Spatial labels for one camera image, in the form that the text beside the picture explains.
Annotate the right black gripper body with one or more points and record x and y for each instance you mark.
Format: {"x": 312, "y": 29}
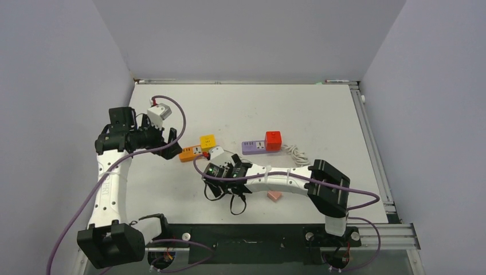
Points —
{"x": 217, "y": 189}

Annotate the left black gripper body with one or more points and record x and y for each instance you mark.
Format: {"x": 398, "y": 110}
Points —
{"x": 149, "y": 137}

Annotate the orange power strip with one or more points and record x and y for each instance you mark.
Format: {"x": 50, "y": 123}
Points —
{"x": 188, "y": 154}

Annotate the purple power strip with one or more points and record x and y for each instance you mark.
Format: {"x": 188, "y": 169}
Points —
{"x": 253, "y": 147}

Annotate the yellow cube plug adapter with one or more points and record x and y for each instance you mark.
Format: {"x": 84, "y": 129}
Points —
{"x": 207, "y": 142}

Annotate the red cube plug adapter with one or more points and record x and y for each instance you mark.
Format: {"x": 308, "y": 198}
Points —
{"x": 273, "y": 141}

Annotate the pink cube plug adapter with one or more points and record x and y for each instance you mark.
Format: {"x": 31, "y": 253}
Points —
{"x": 274, "y": 196}

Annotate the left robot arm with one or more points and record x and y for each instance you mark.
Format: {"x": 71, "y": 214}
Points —
{"x": 110, "y": 239}

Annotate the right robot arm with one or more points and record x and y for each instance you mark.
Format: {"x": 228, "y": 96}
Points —
{"x": 321, "y": 182}

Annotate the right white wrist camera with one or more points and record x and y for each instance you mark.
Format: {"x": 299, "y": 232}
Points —
{"x": 215, "y": 152}

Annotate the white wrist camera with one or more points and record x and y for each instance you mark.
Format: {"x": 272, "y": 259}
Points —
{"x": 157, "y": 114}
{"x": 215, "y": 152}

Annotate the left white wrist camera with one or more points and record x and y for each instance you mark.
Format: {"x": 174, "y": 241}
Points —
{"x": 157, "y": 114}

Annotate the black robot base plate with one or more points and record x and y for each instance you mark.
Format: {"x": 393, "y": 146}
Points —
{"x": 253, "y": 244}

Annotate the aluminium frame rail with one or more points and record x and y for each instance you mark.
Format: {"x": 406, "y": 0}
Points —
{"x": 384, "y": 236}

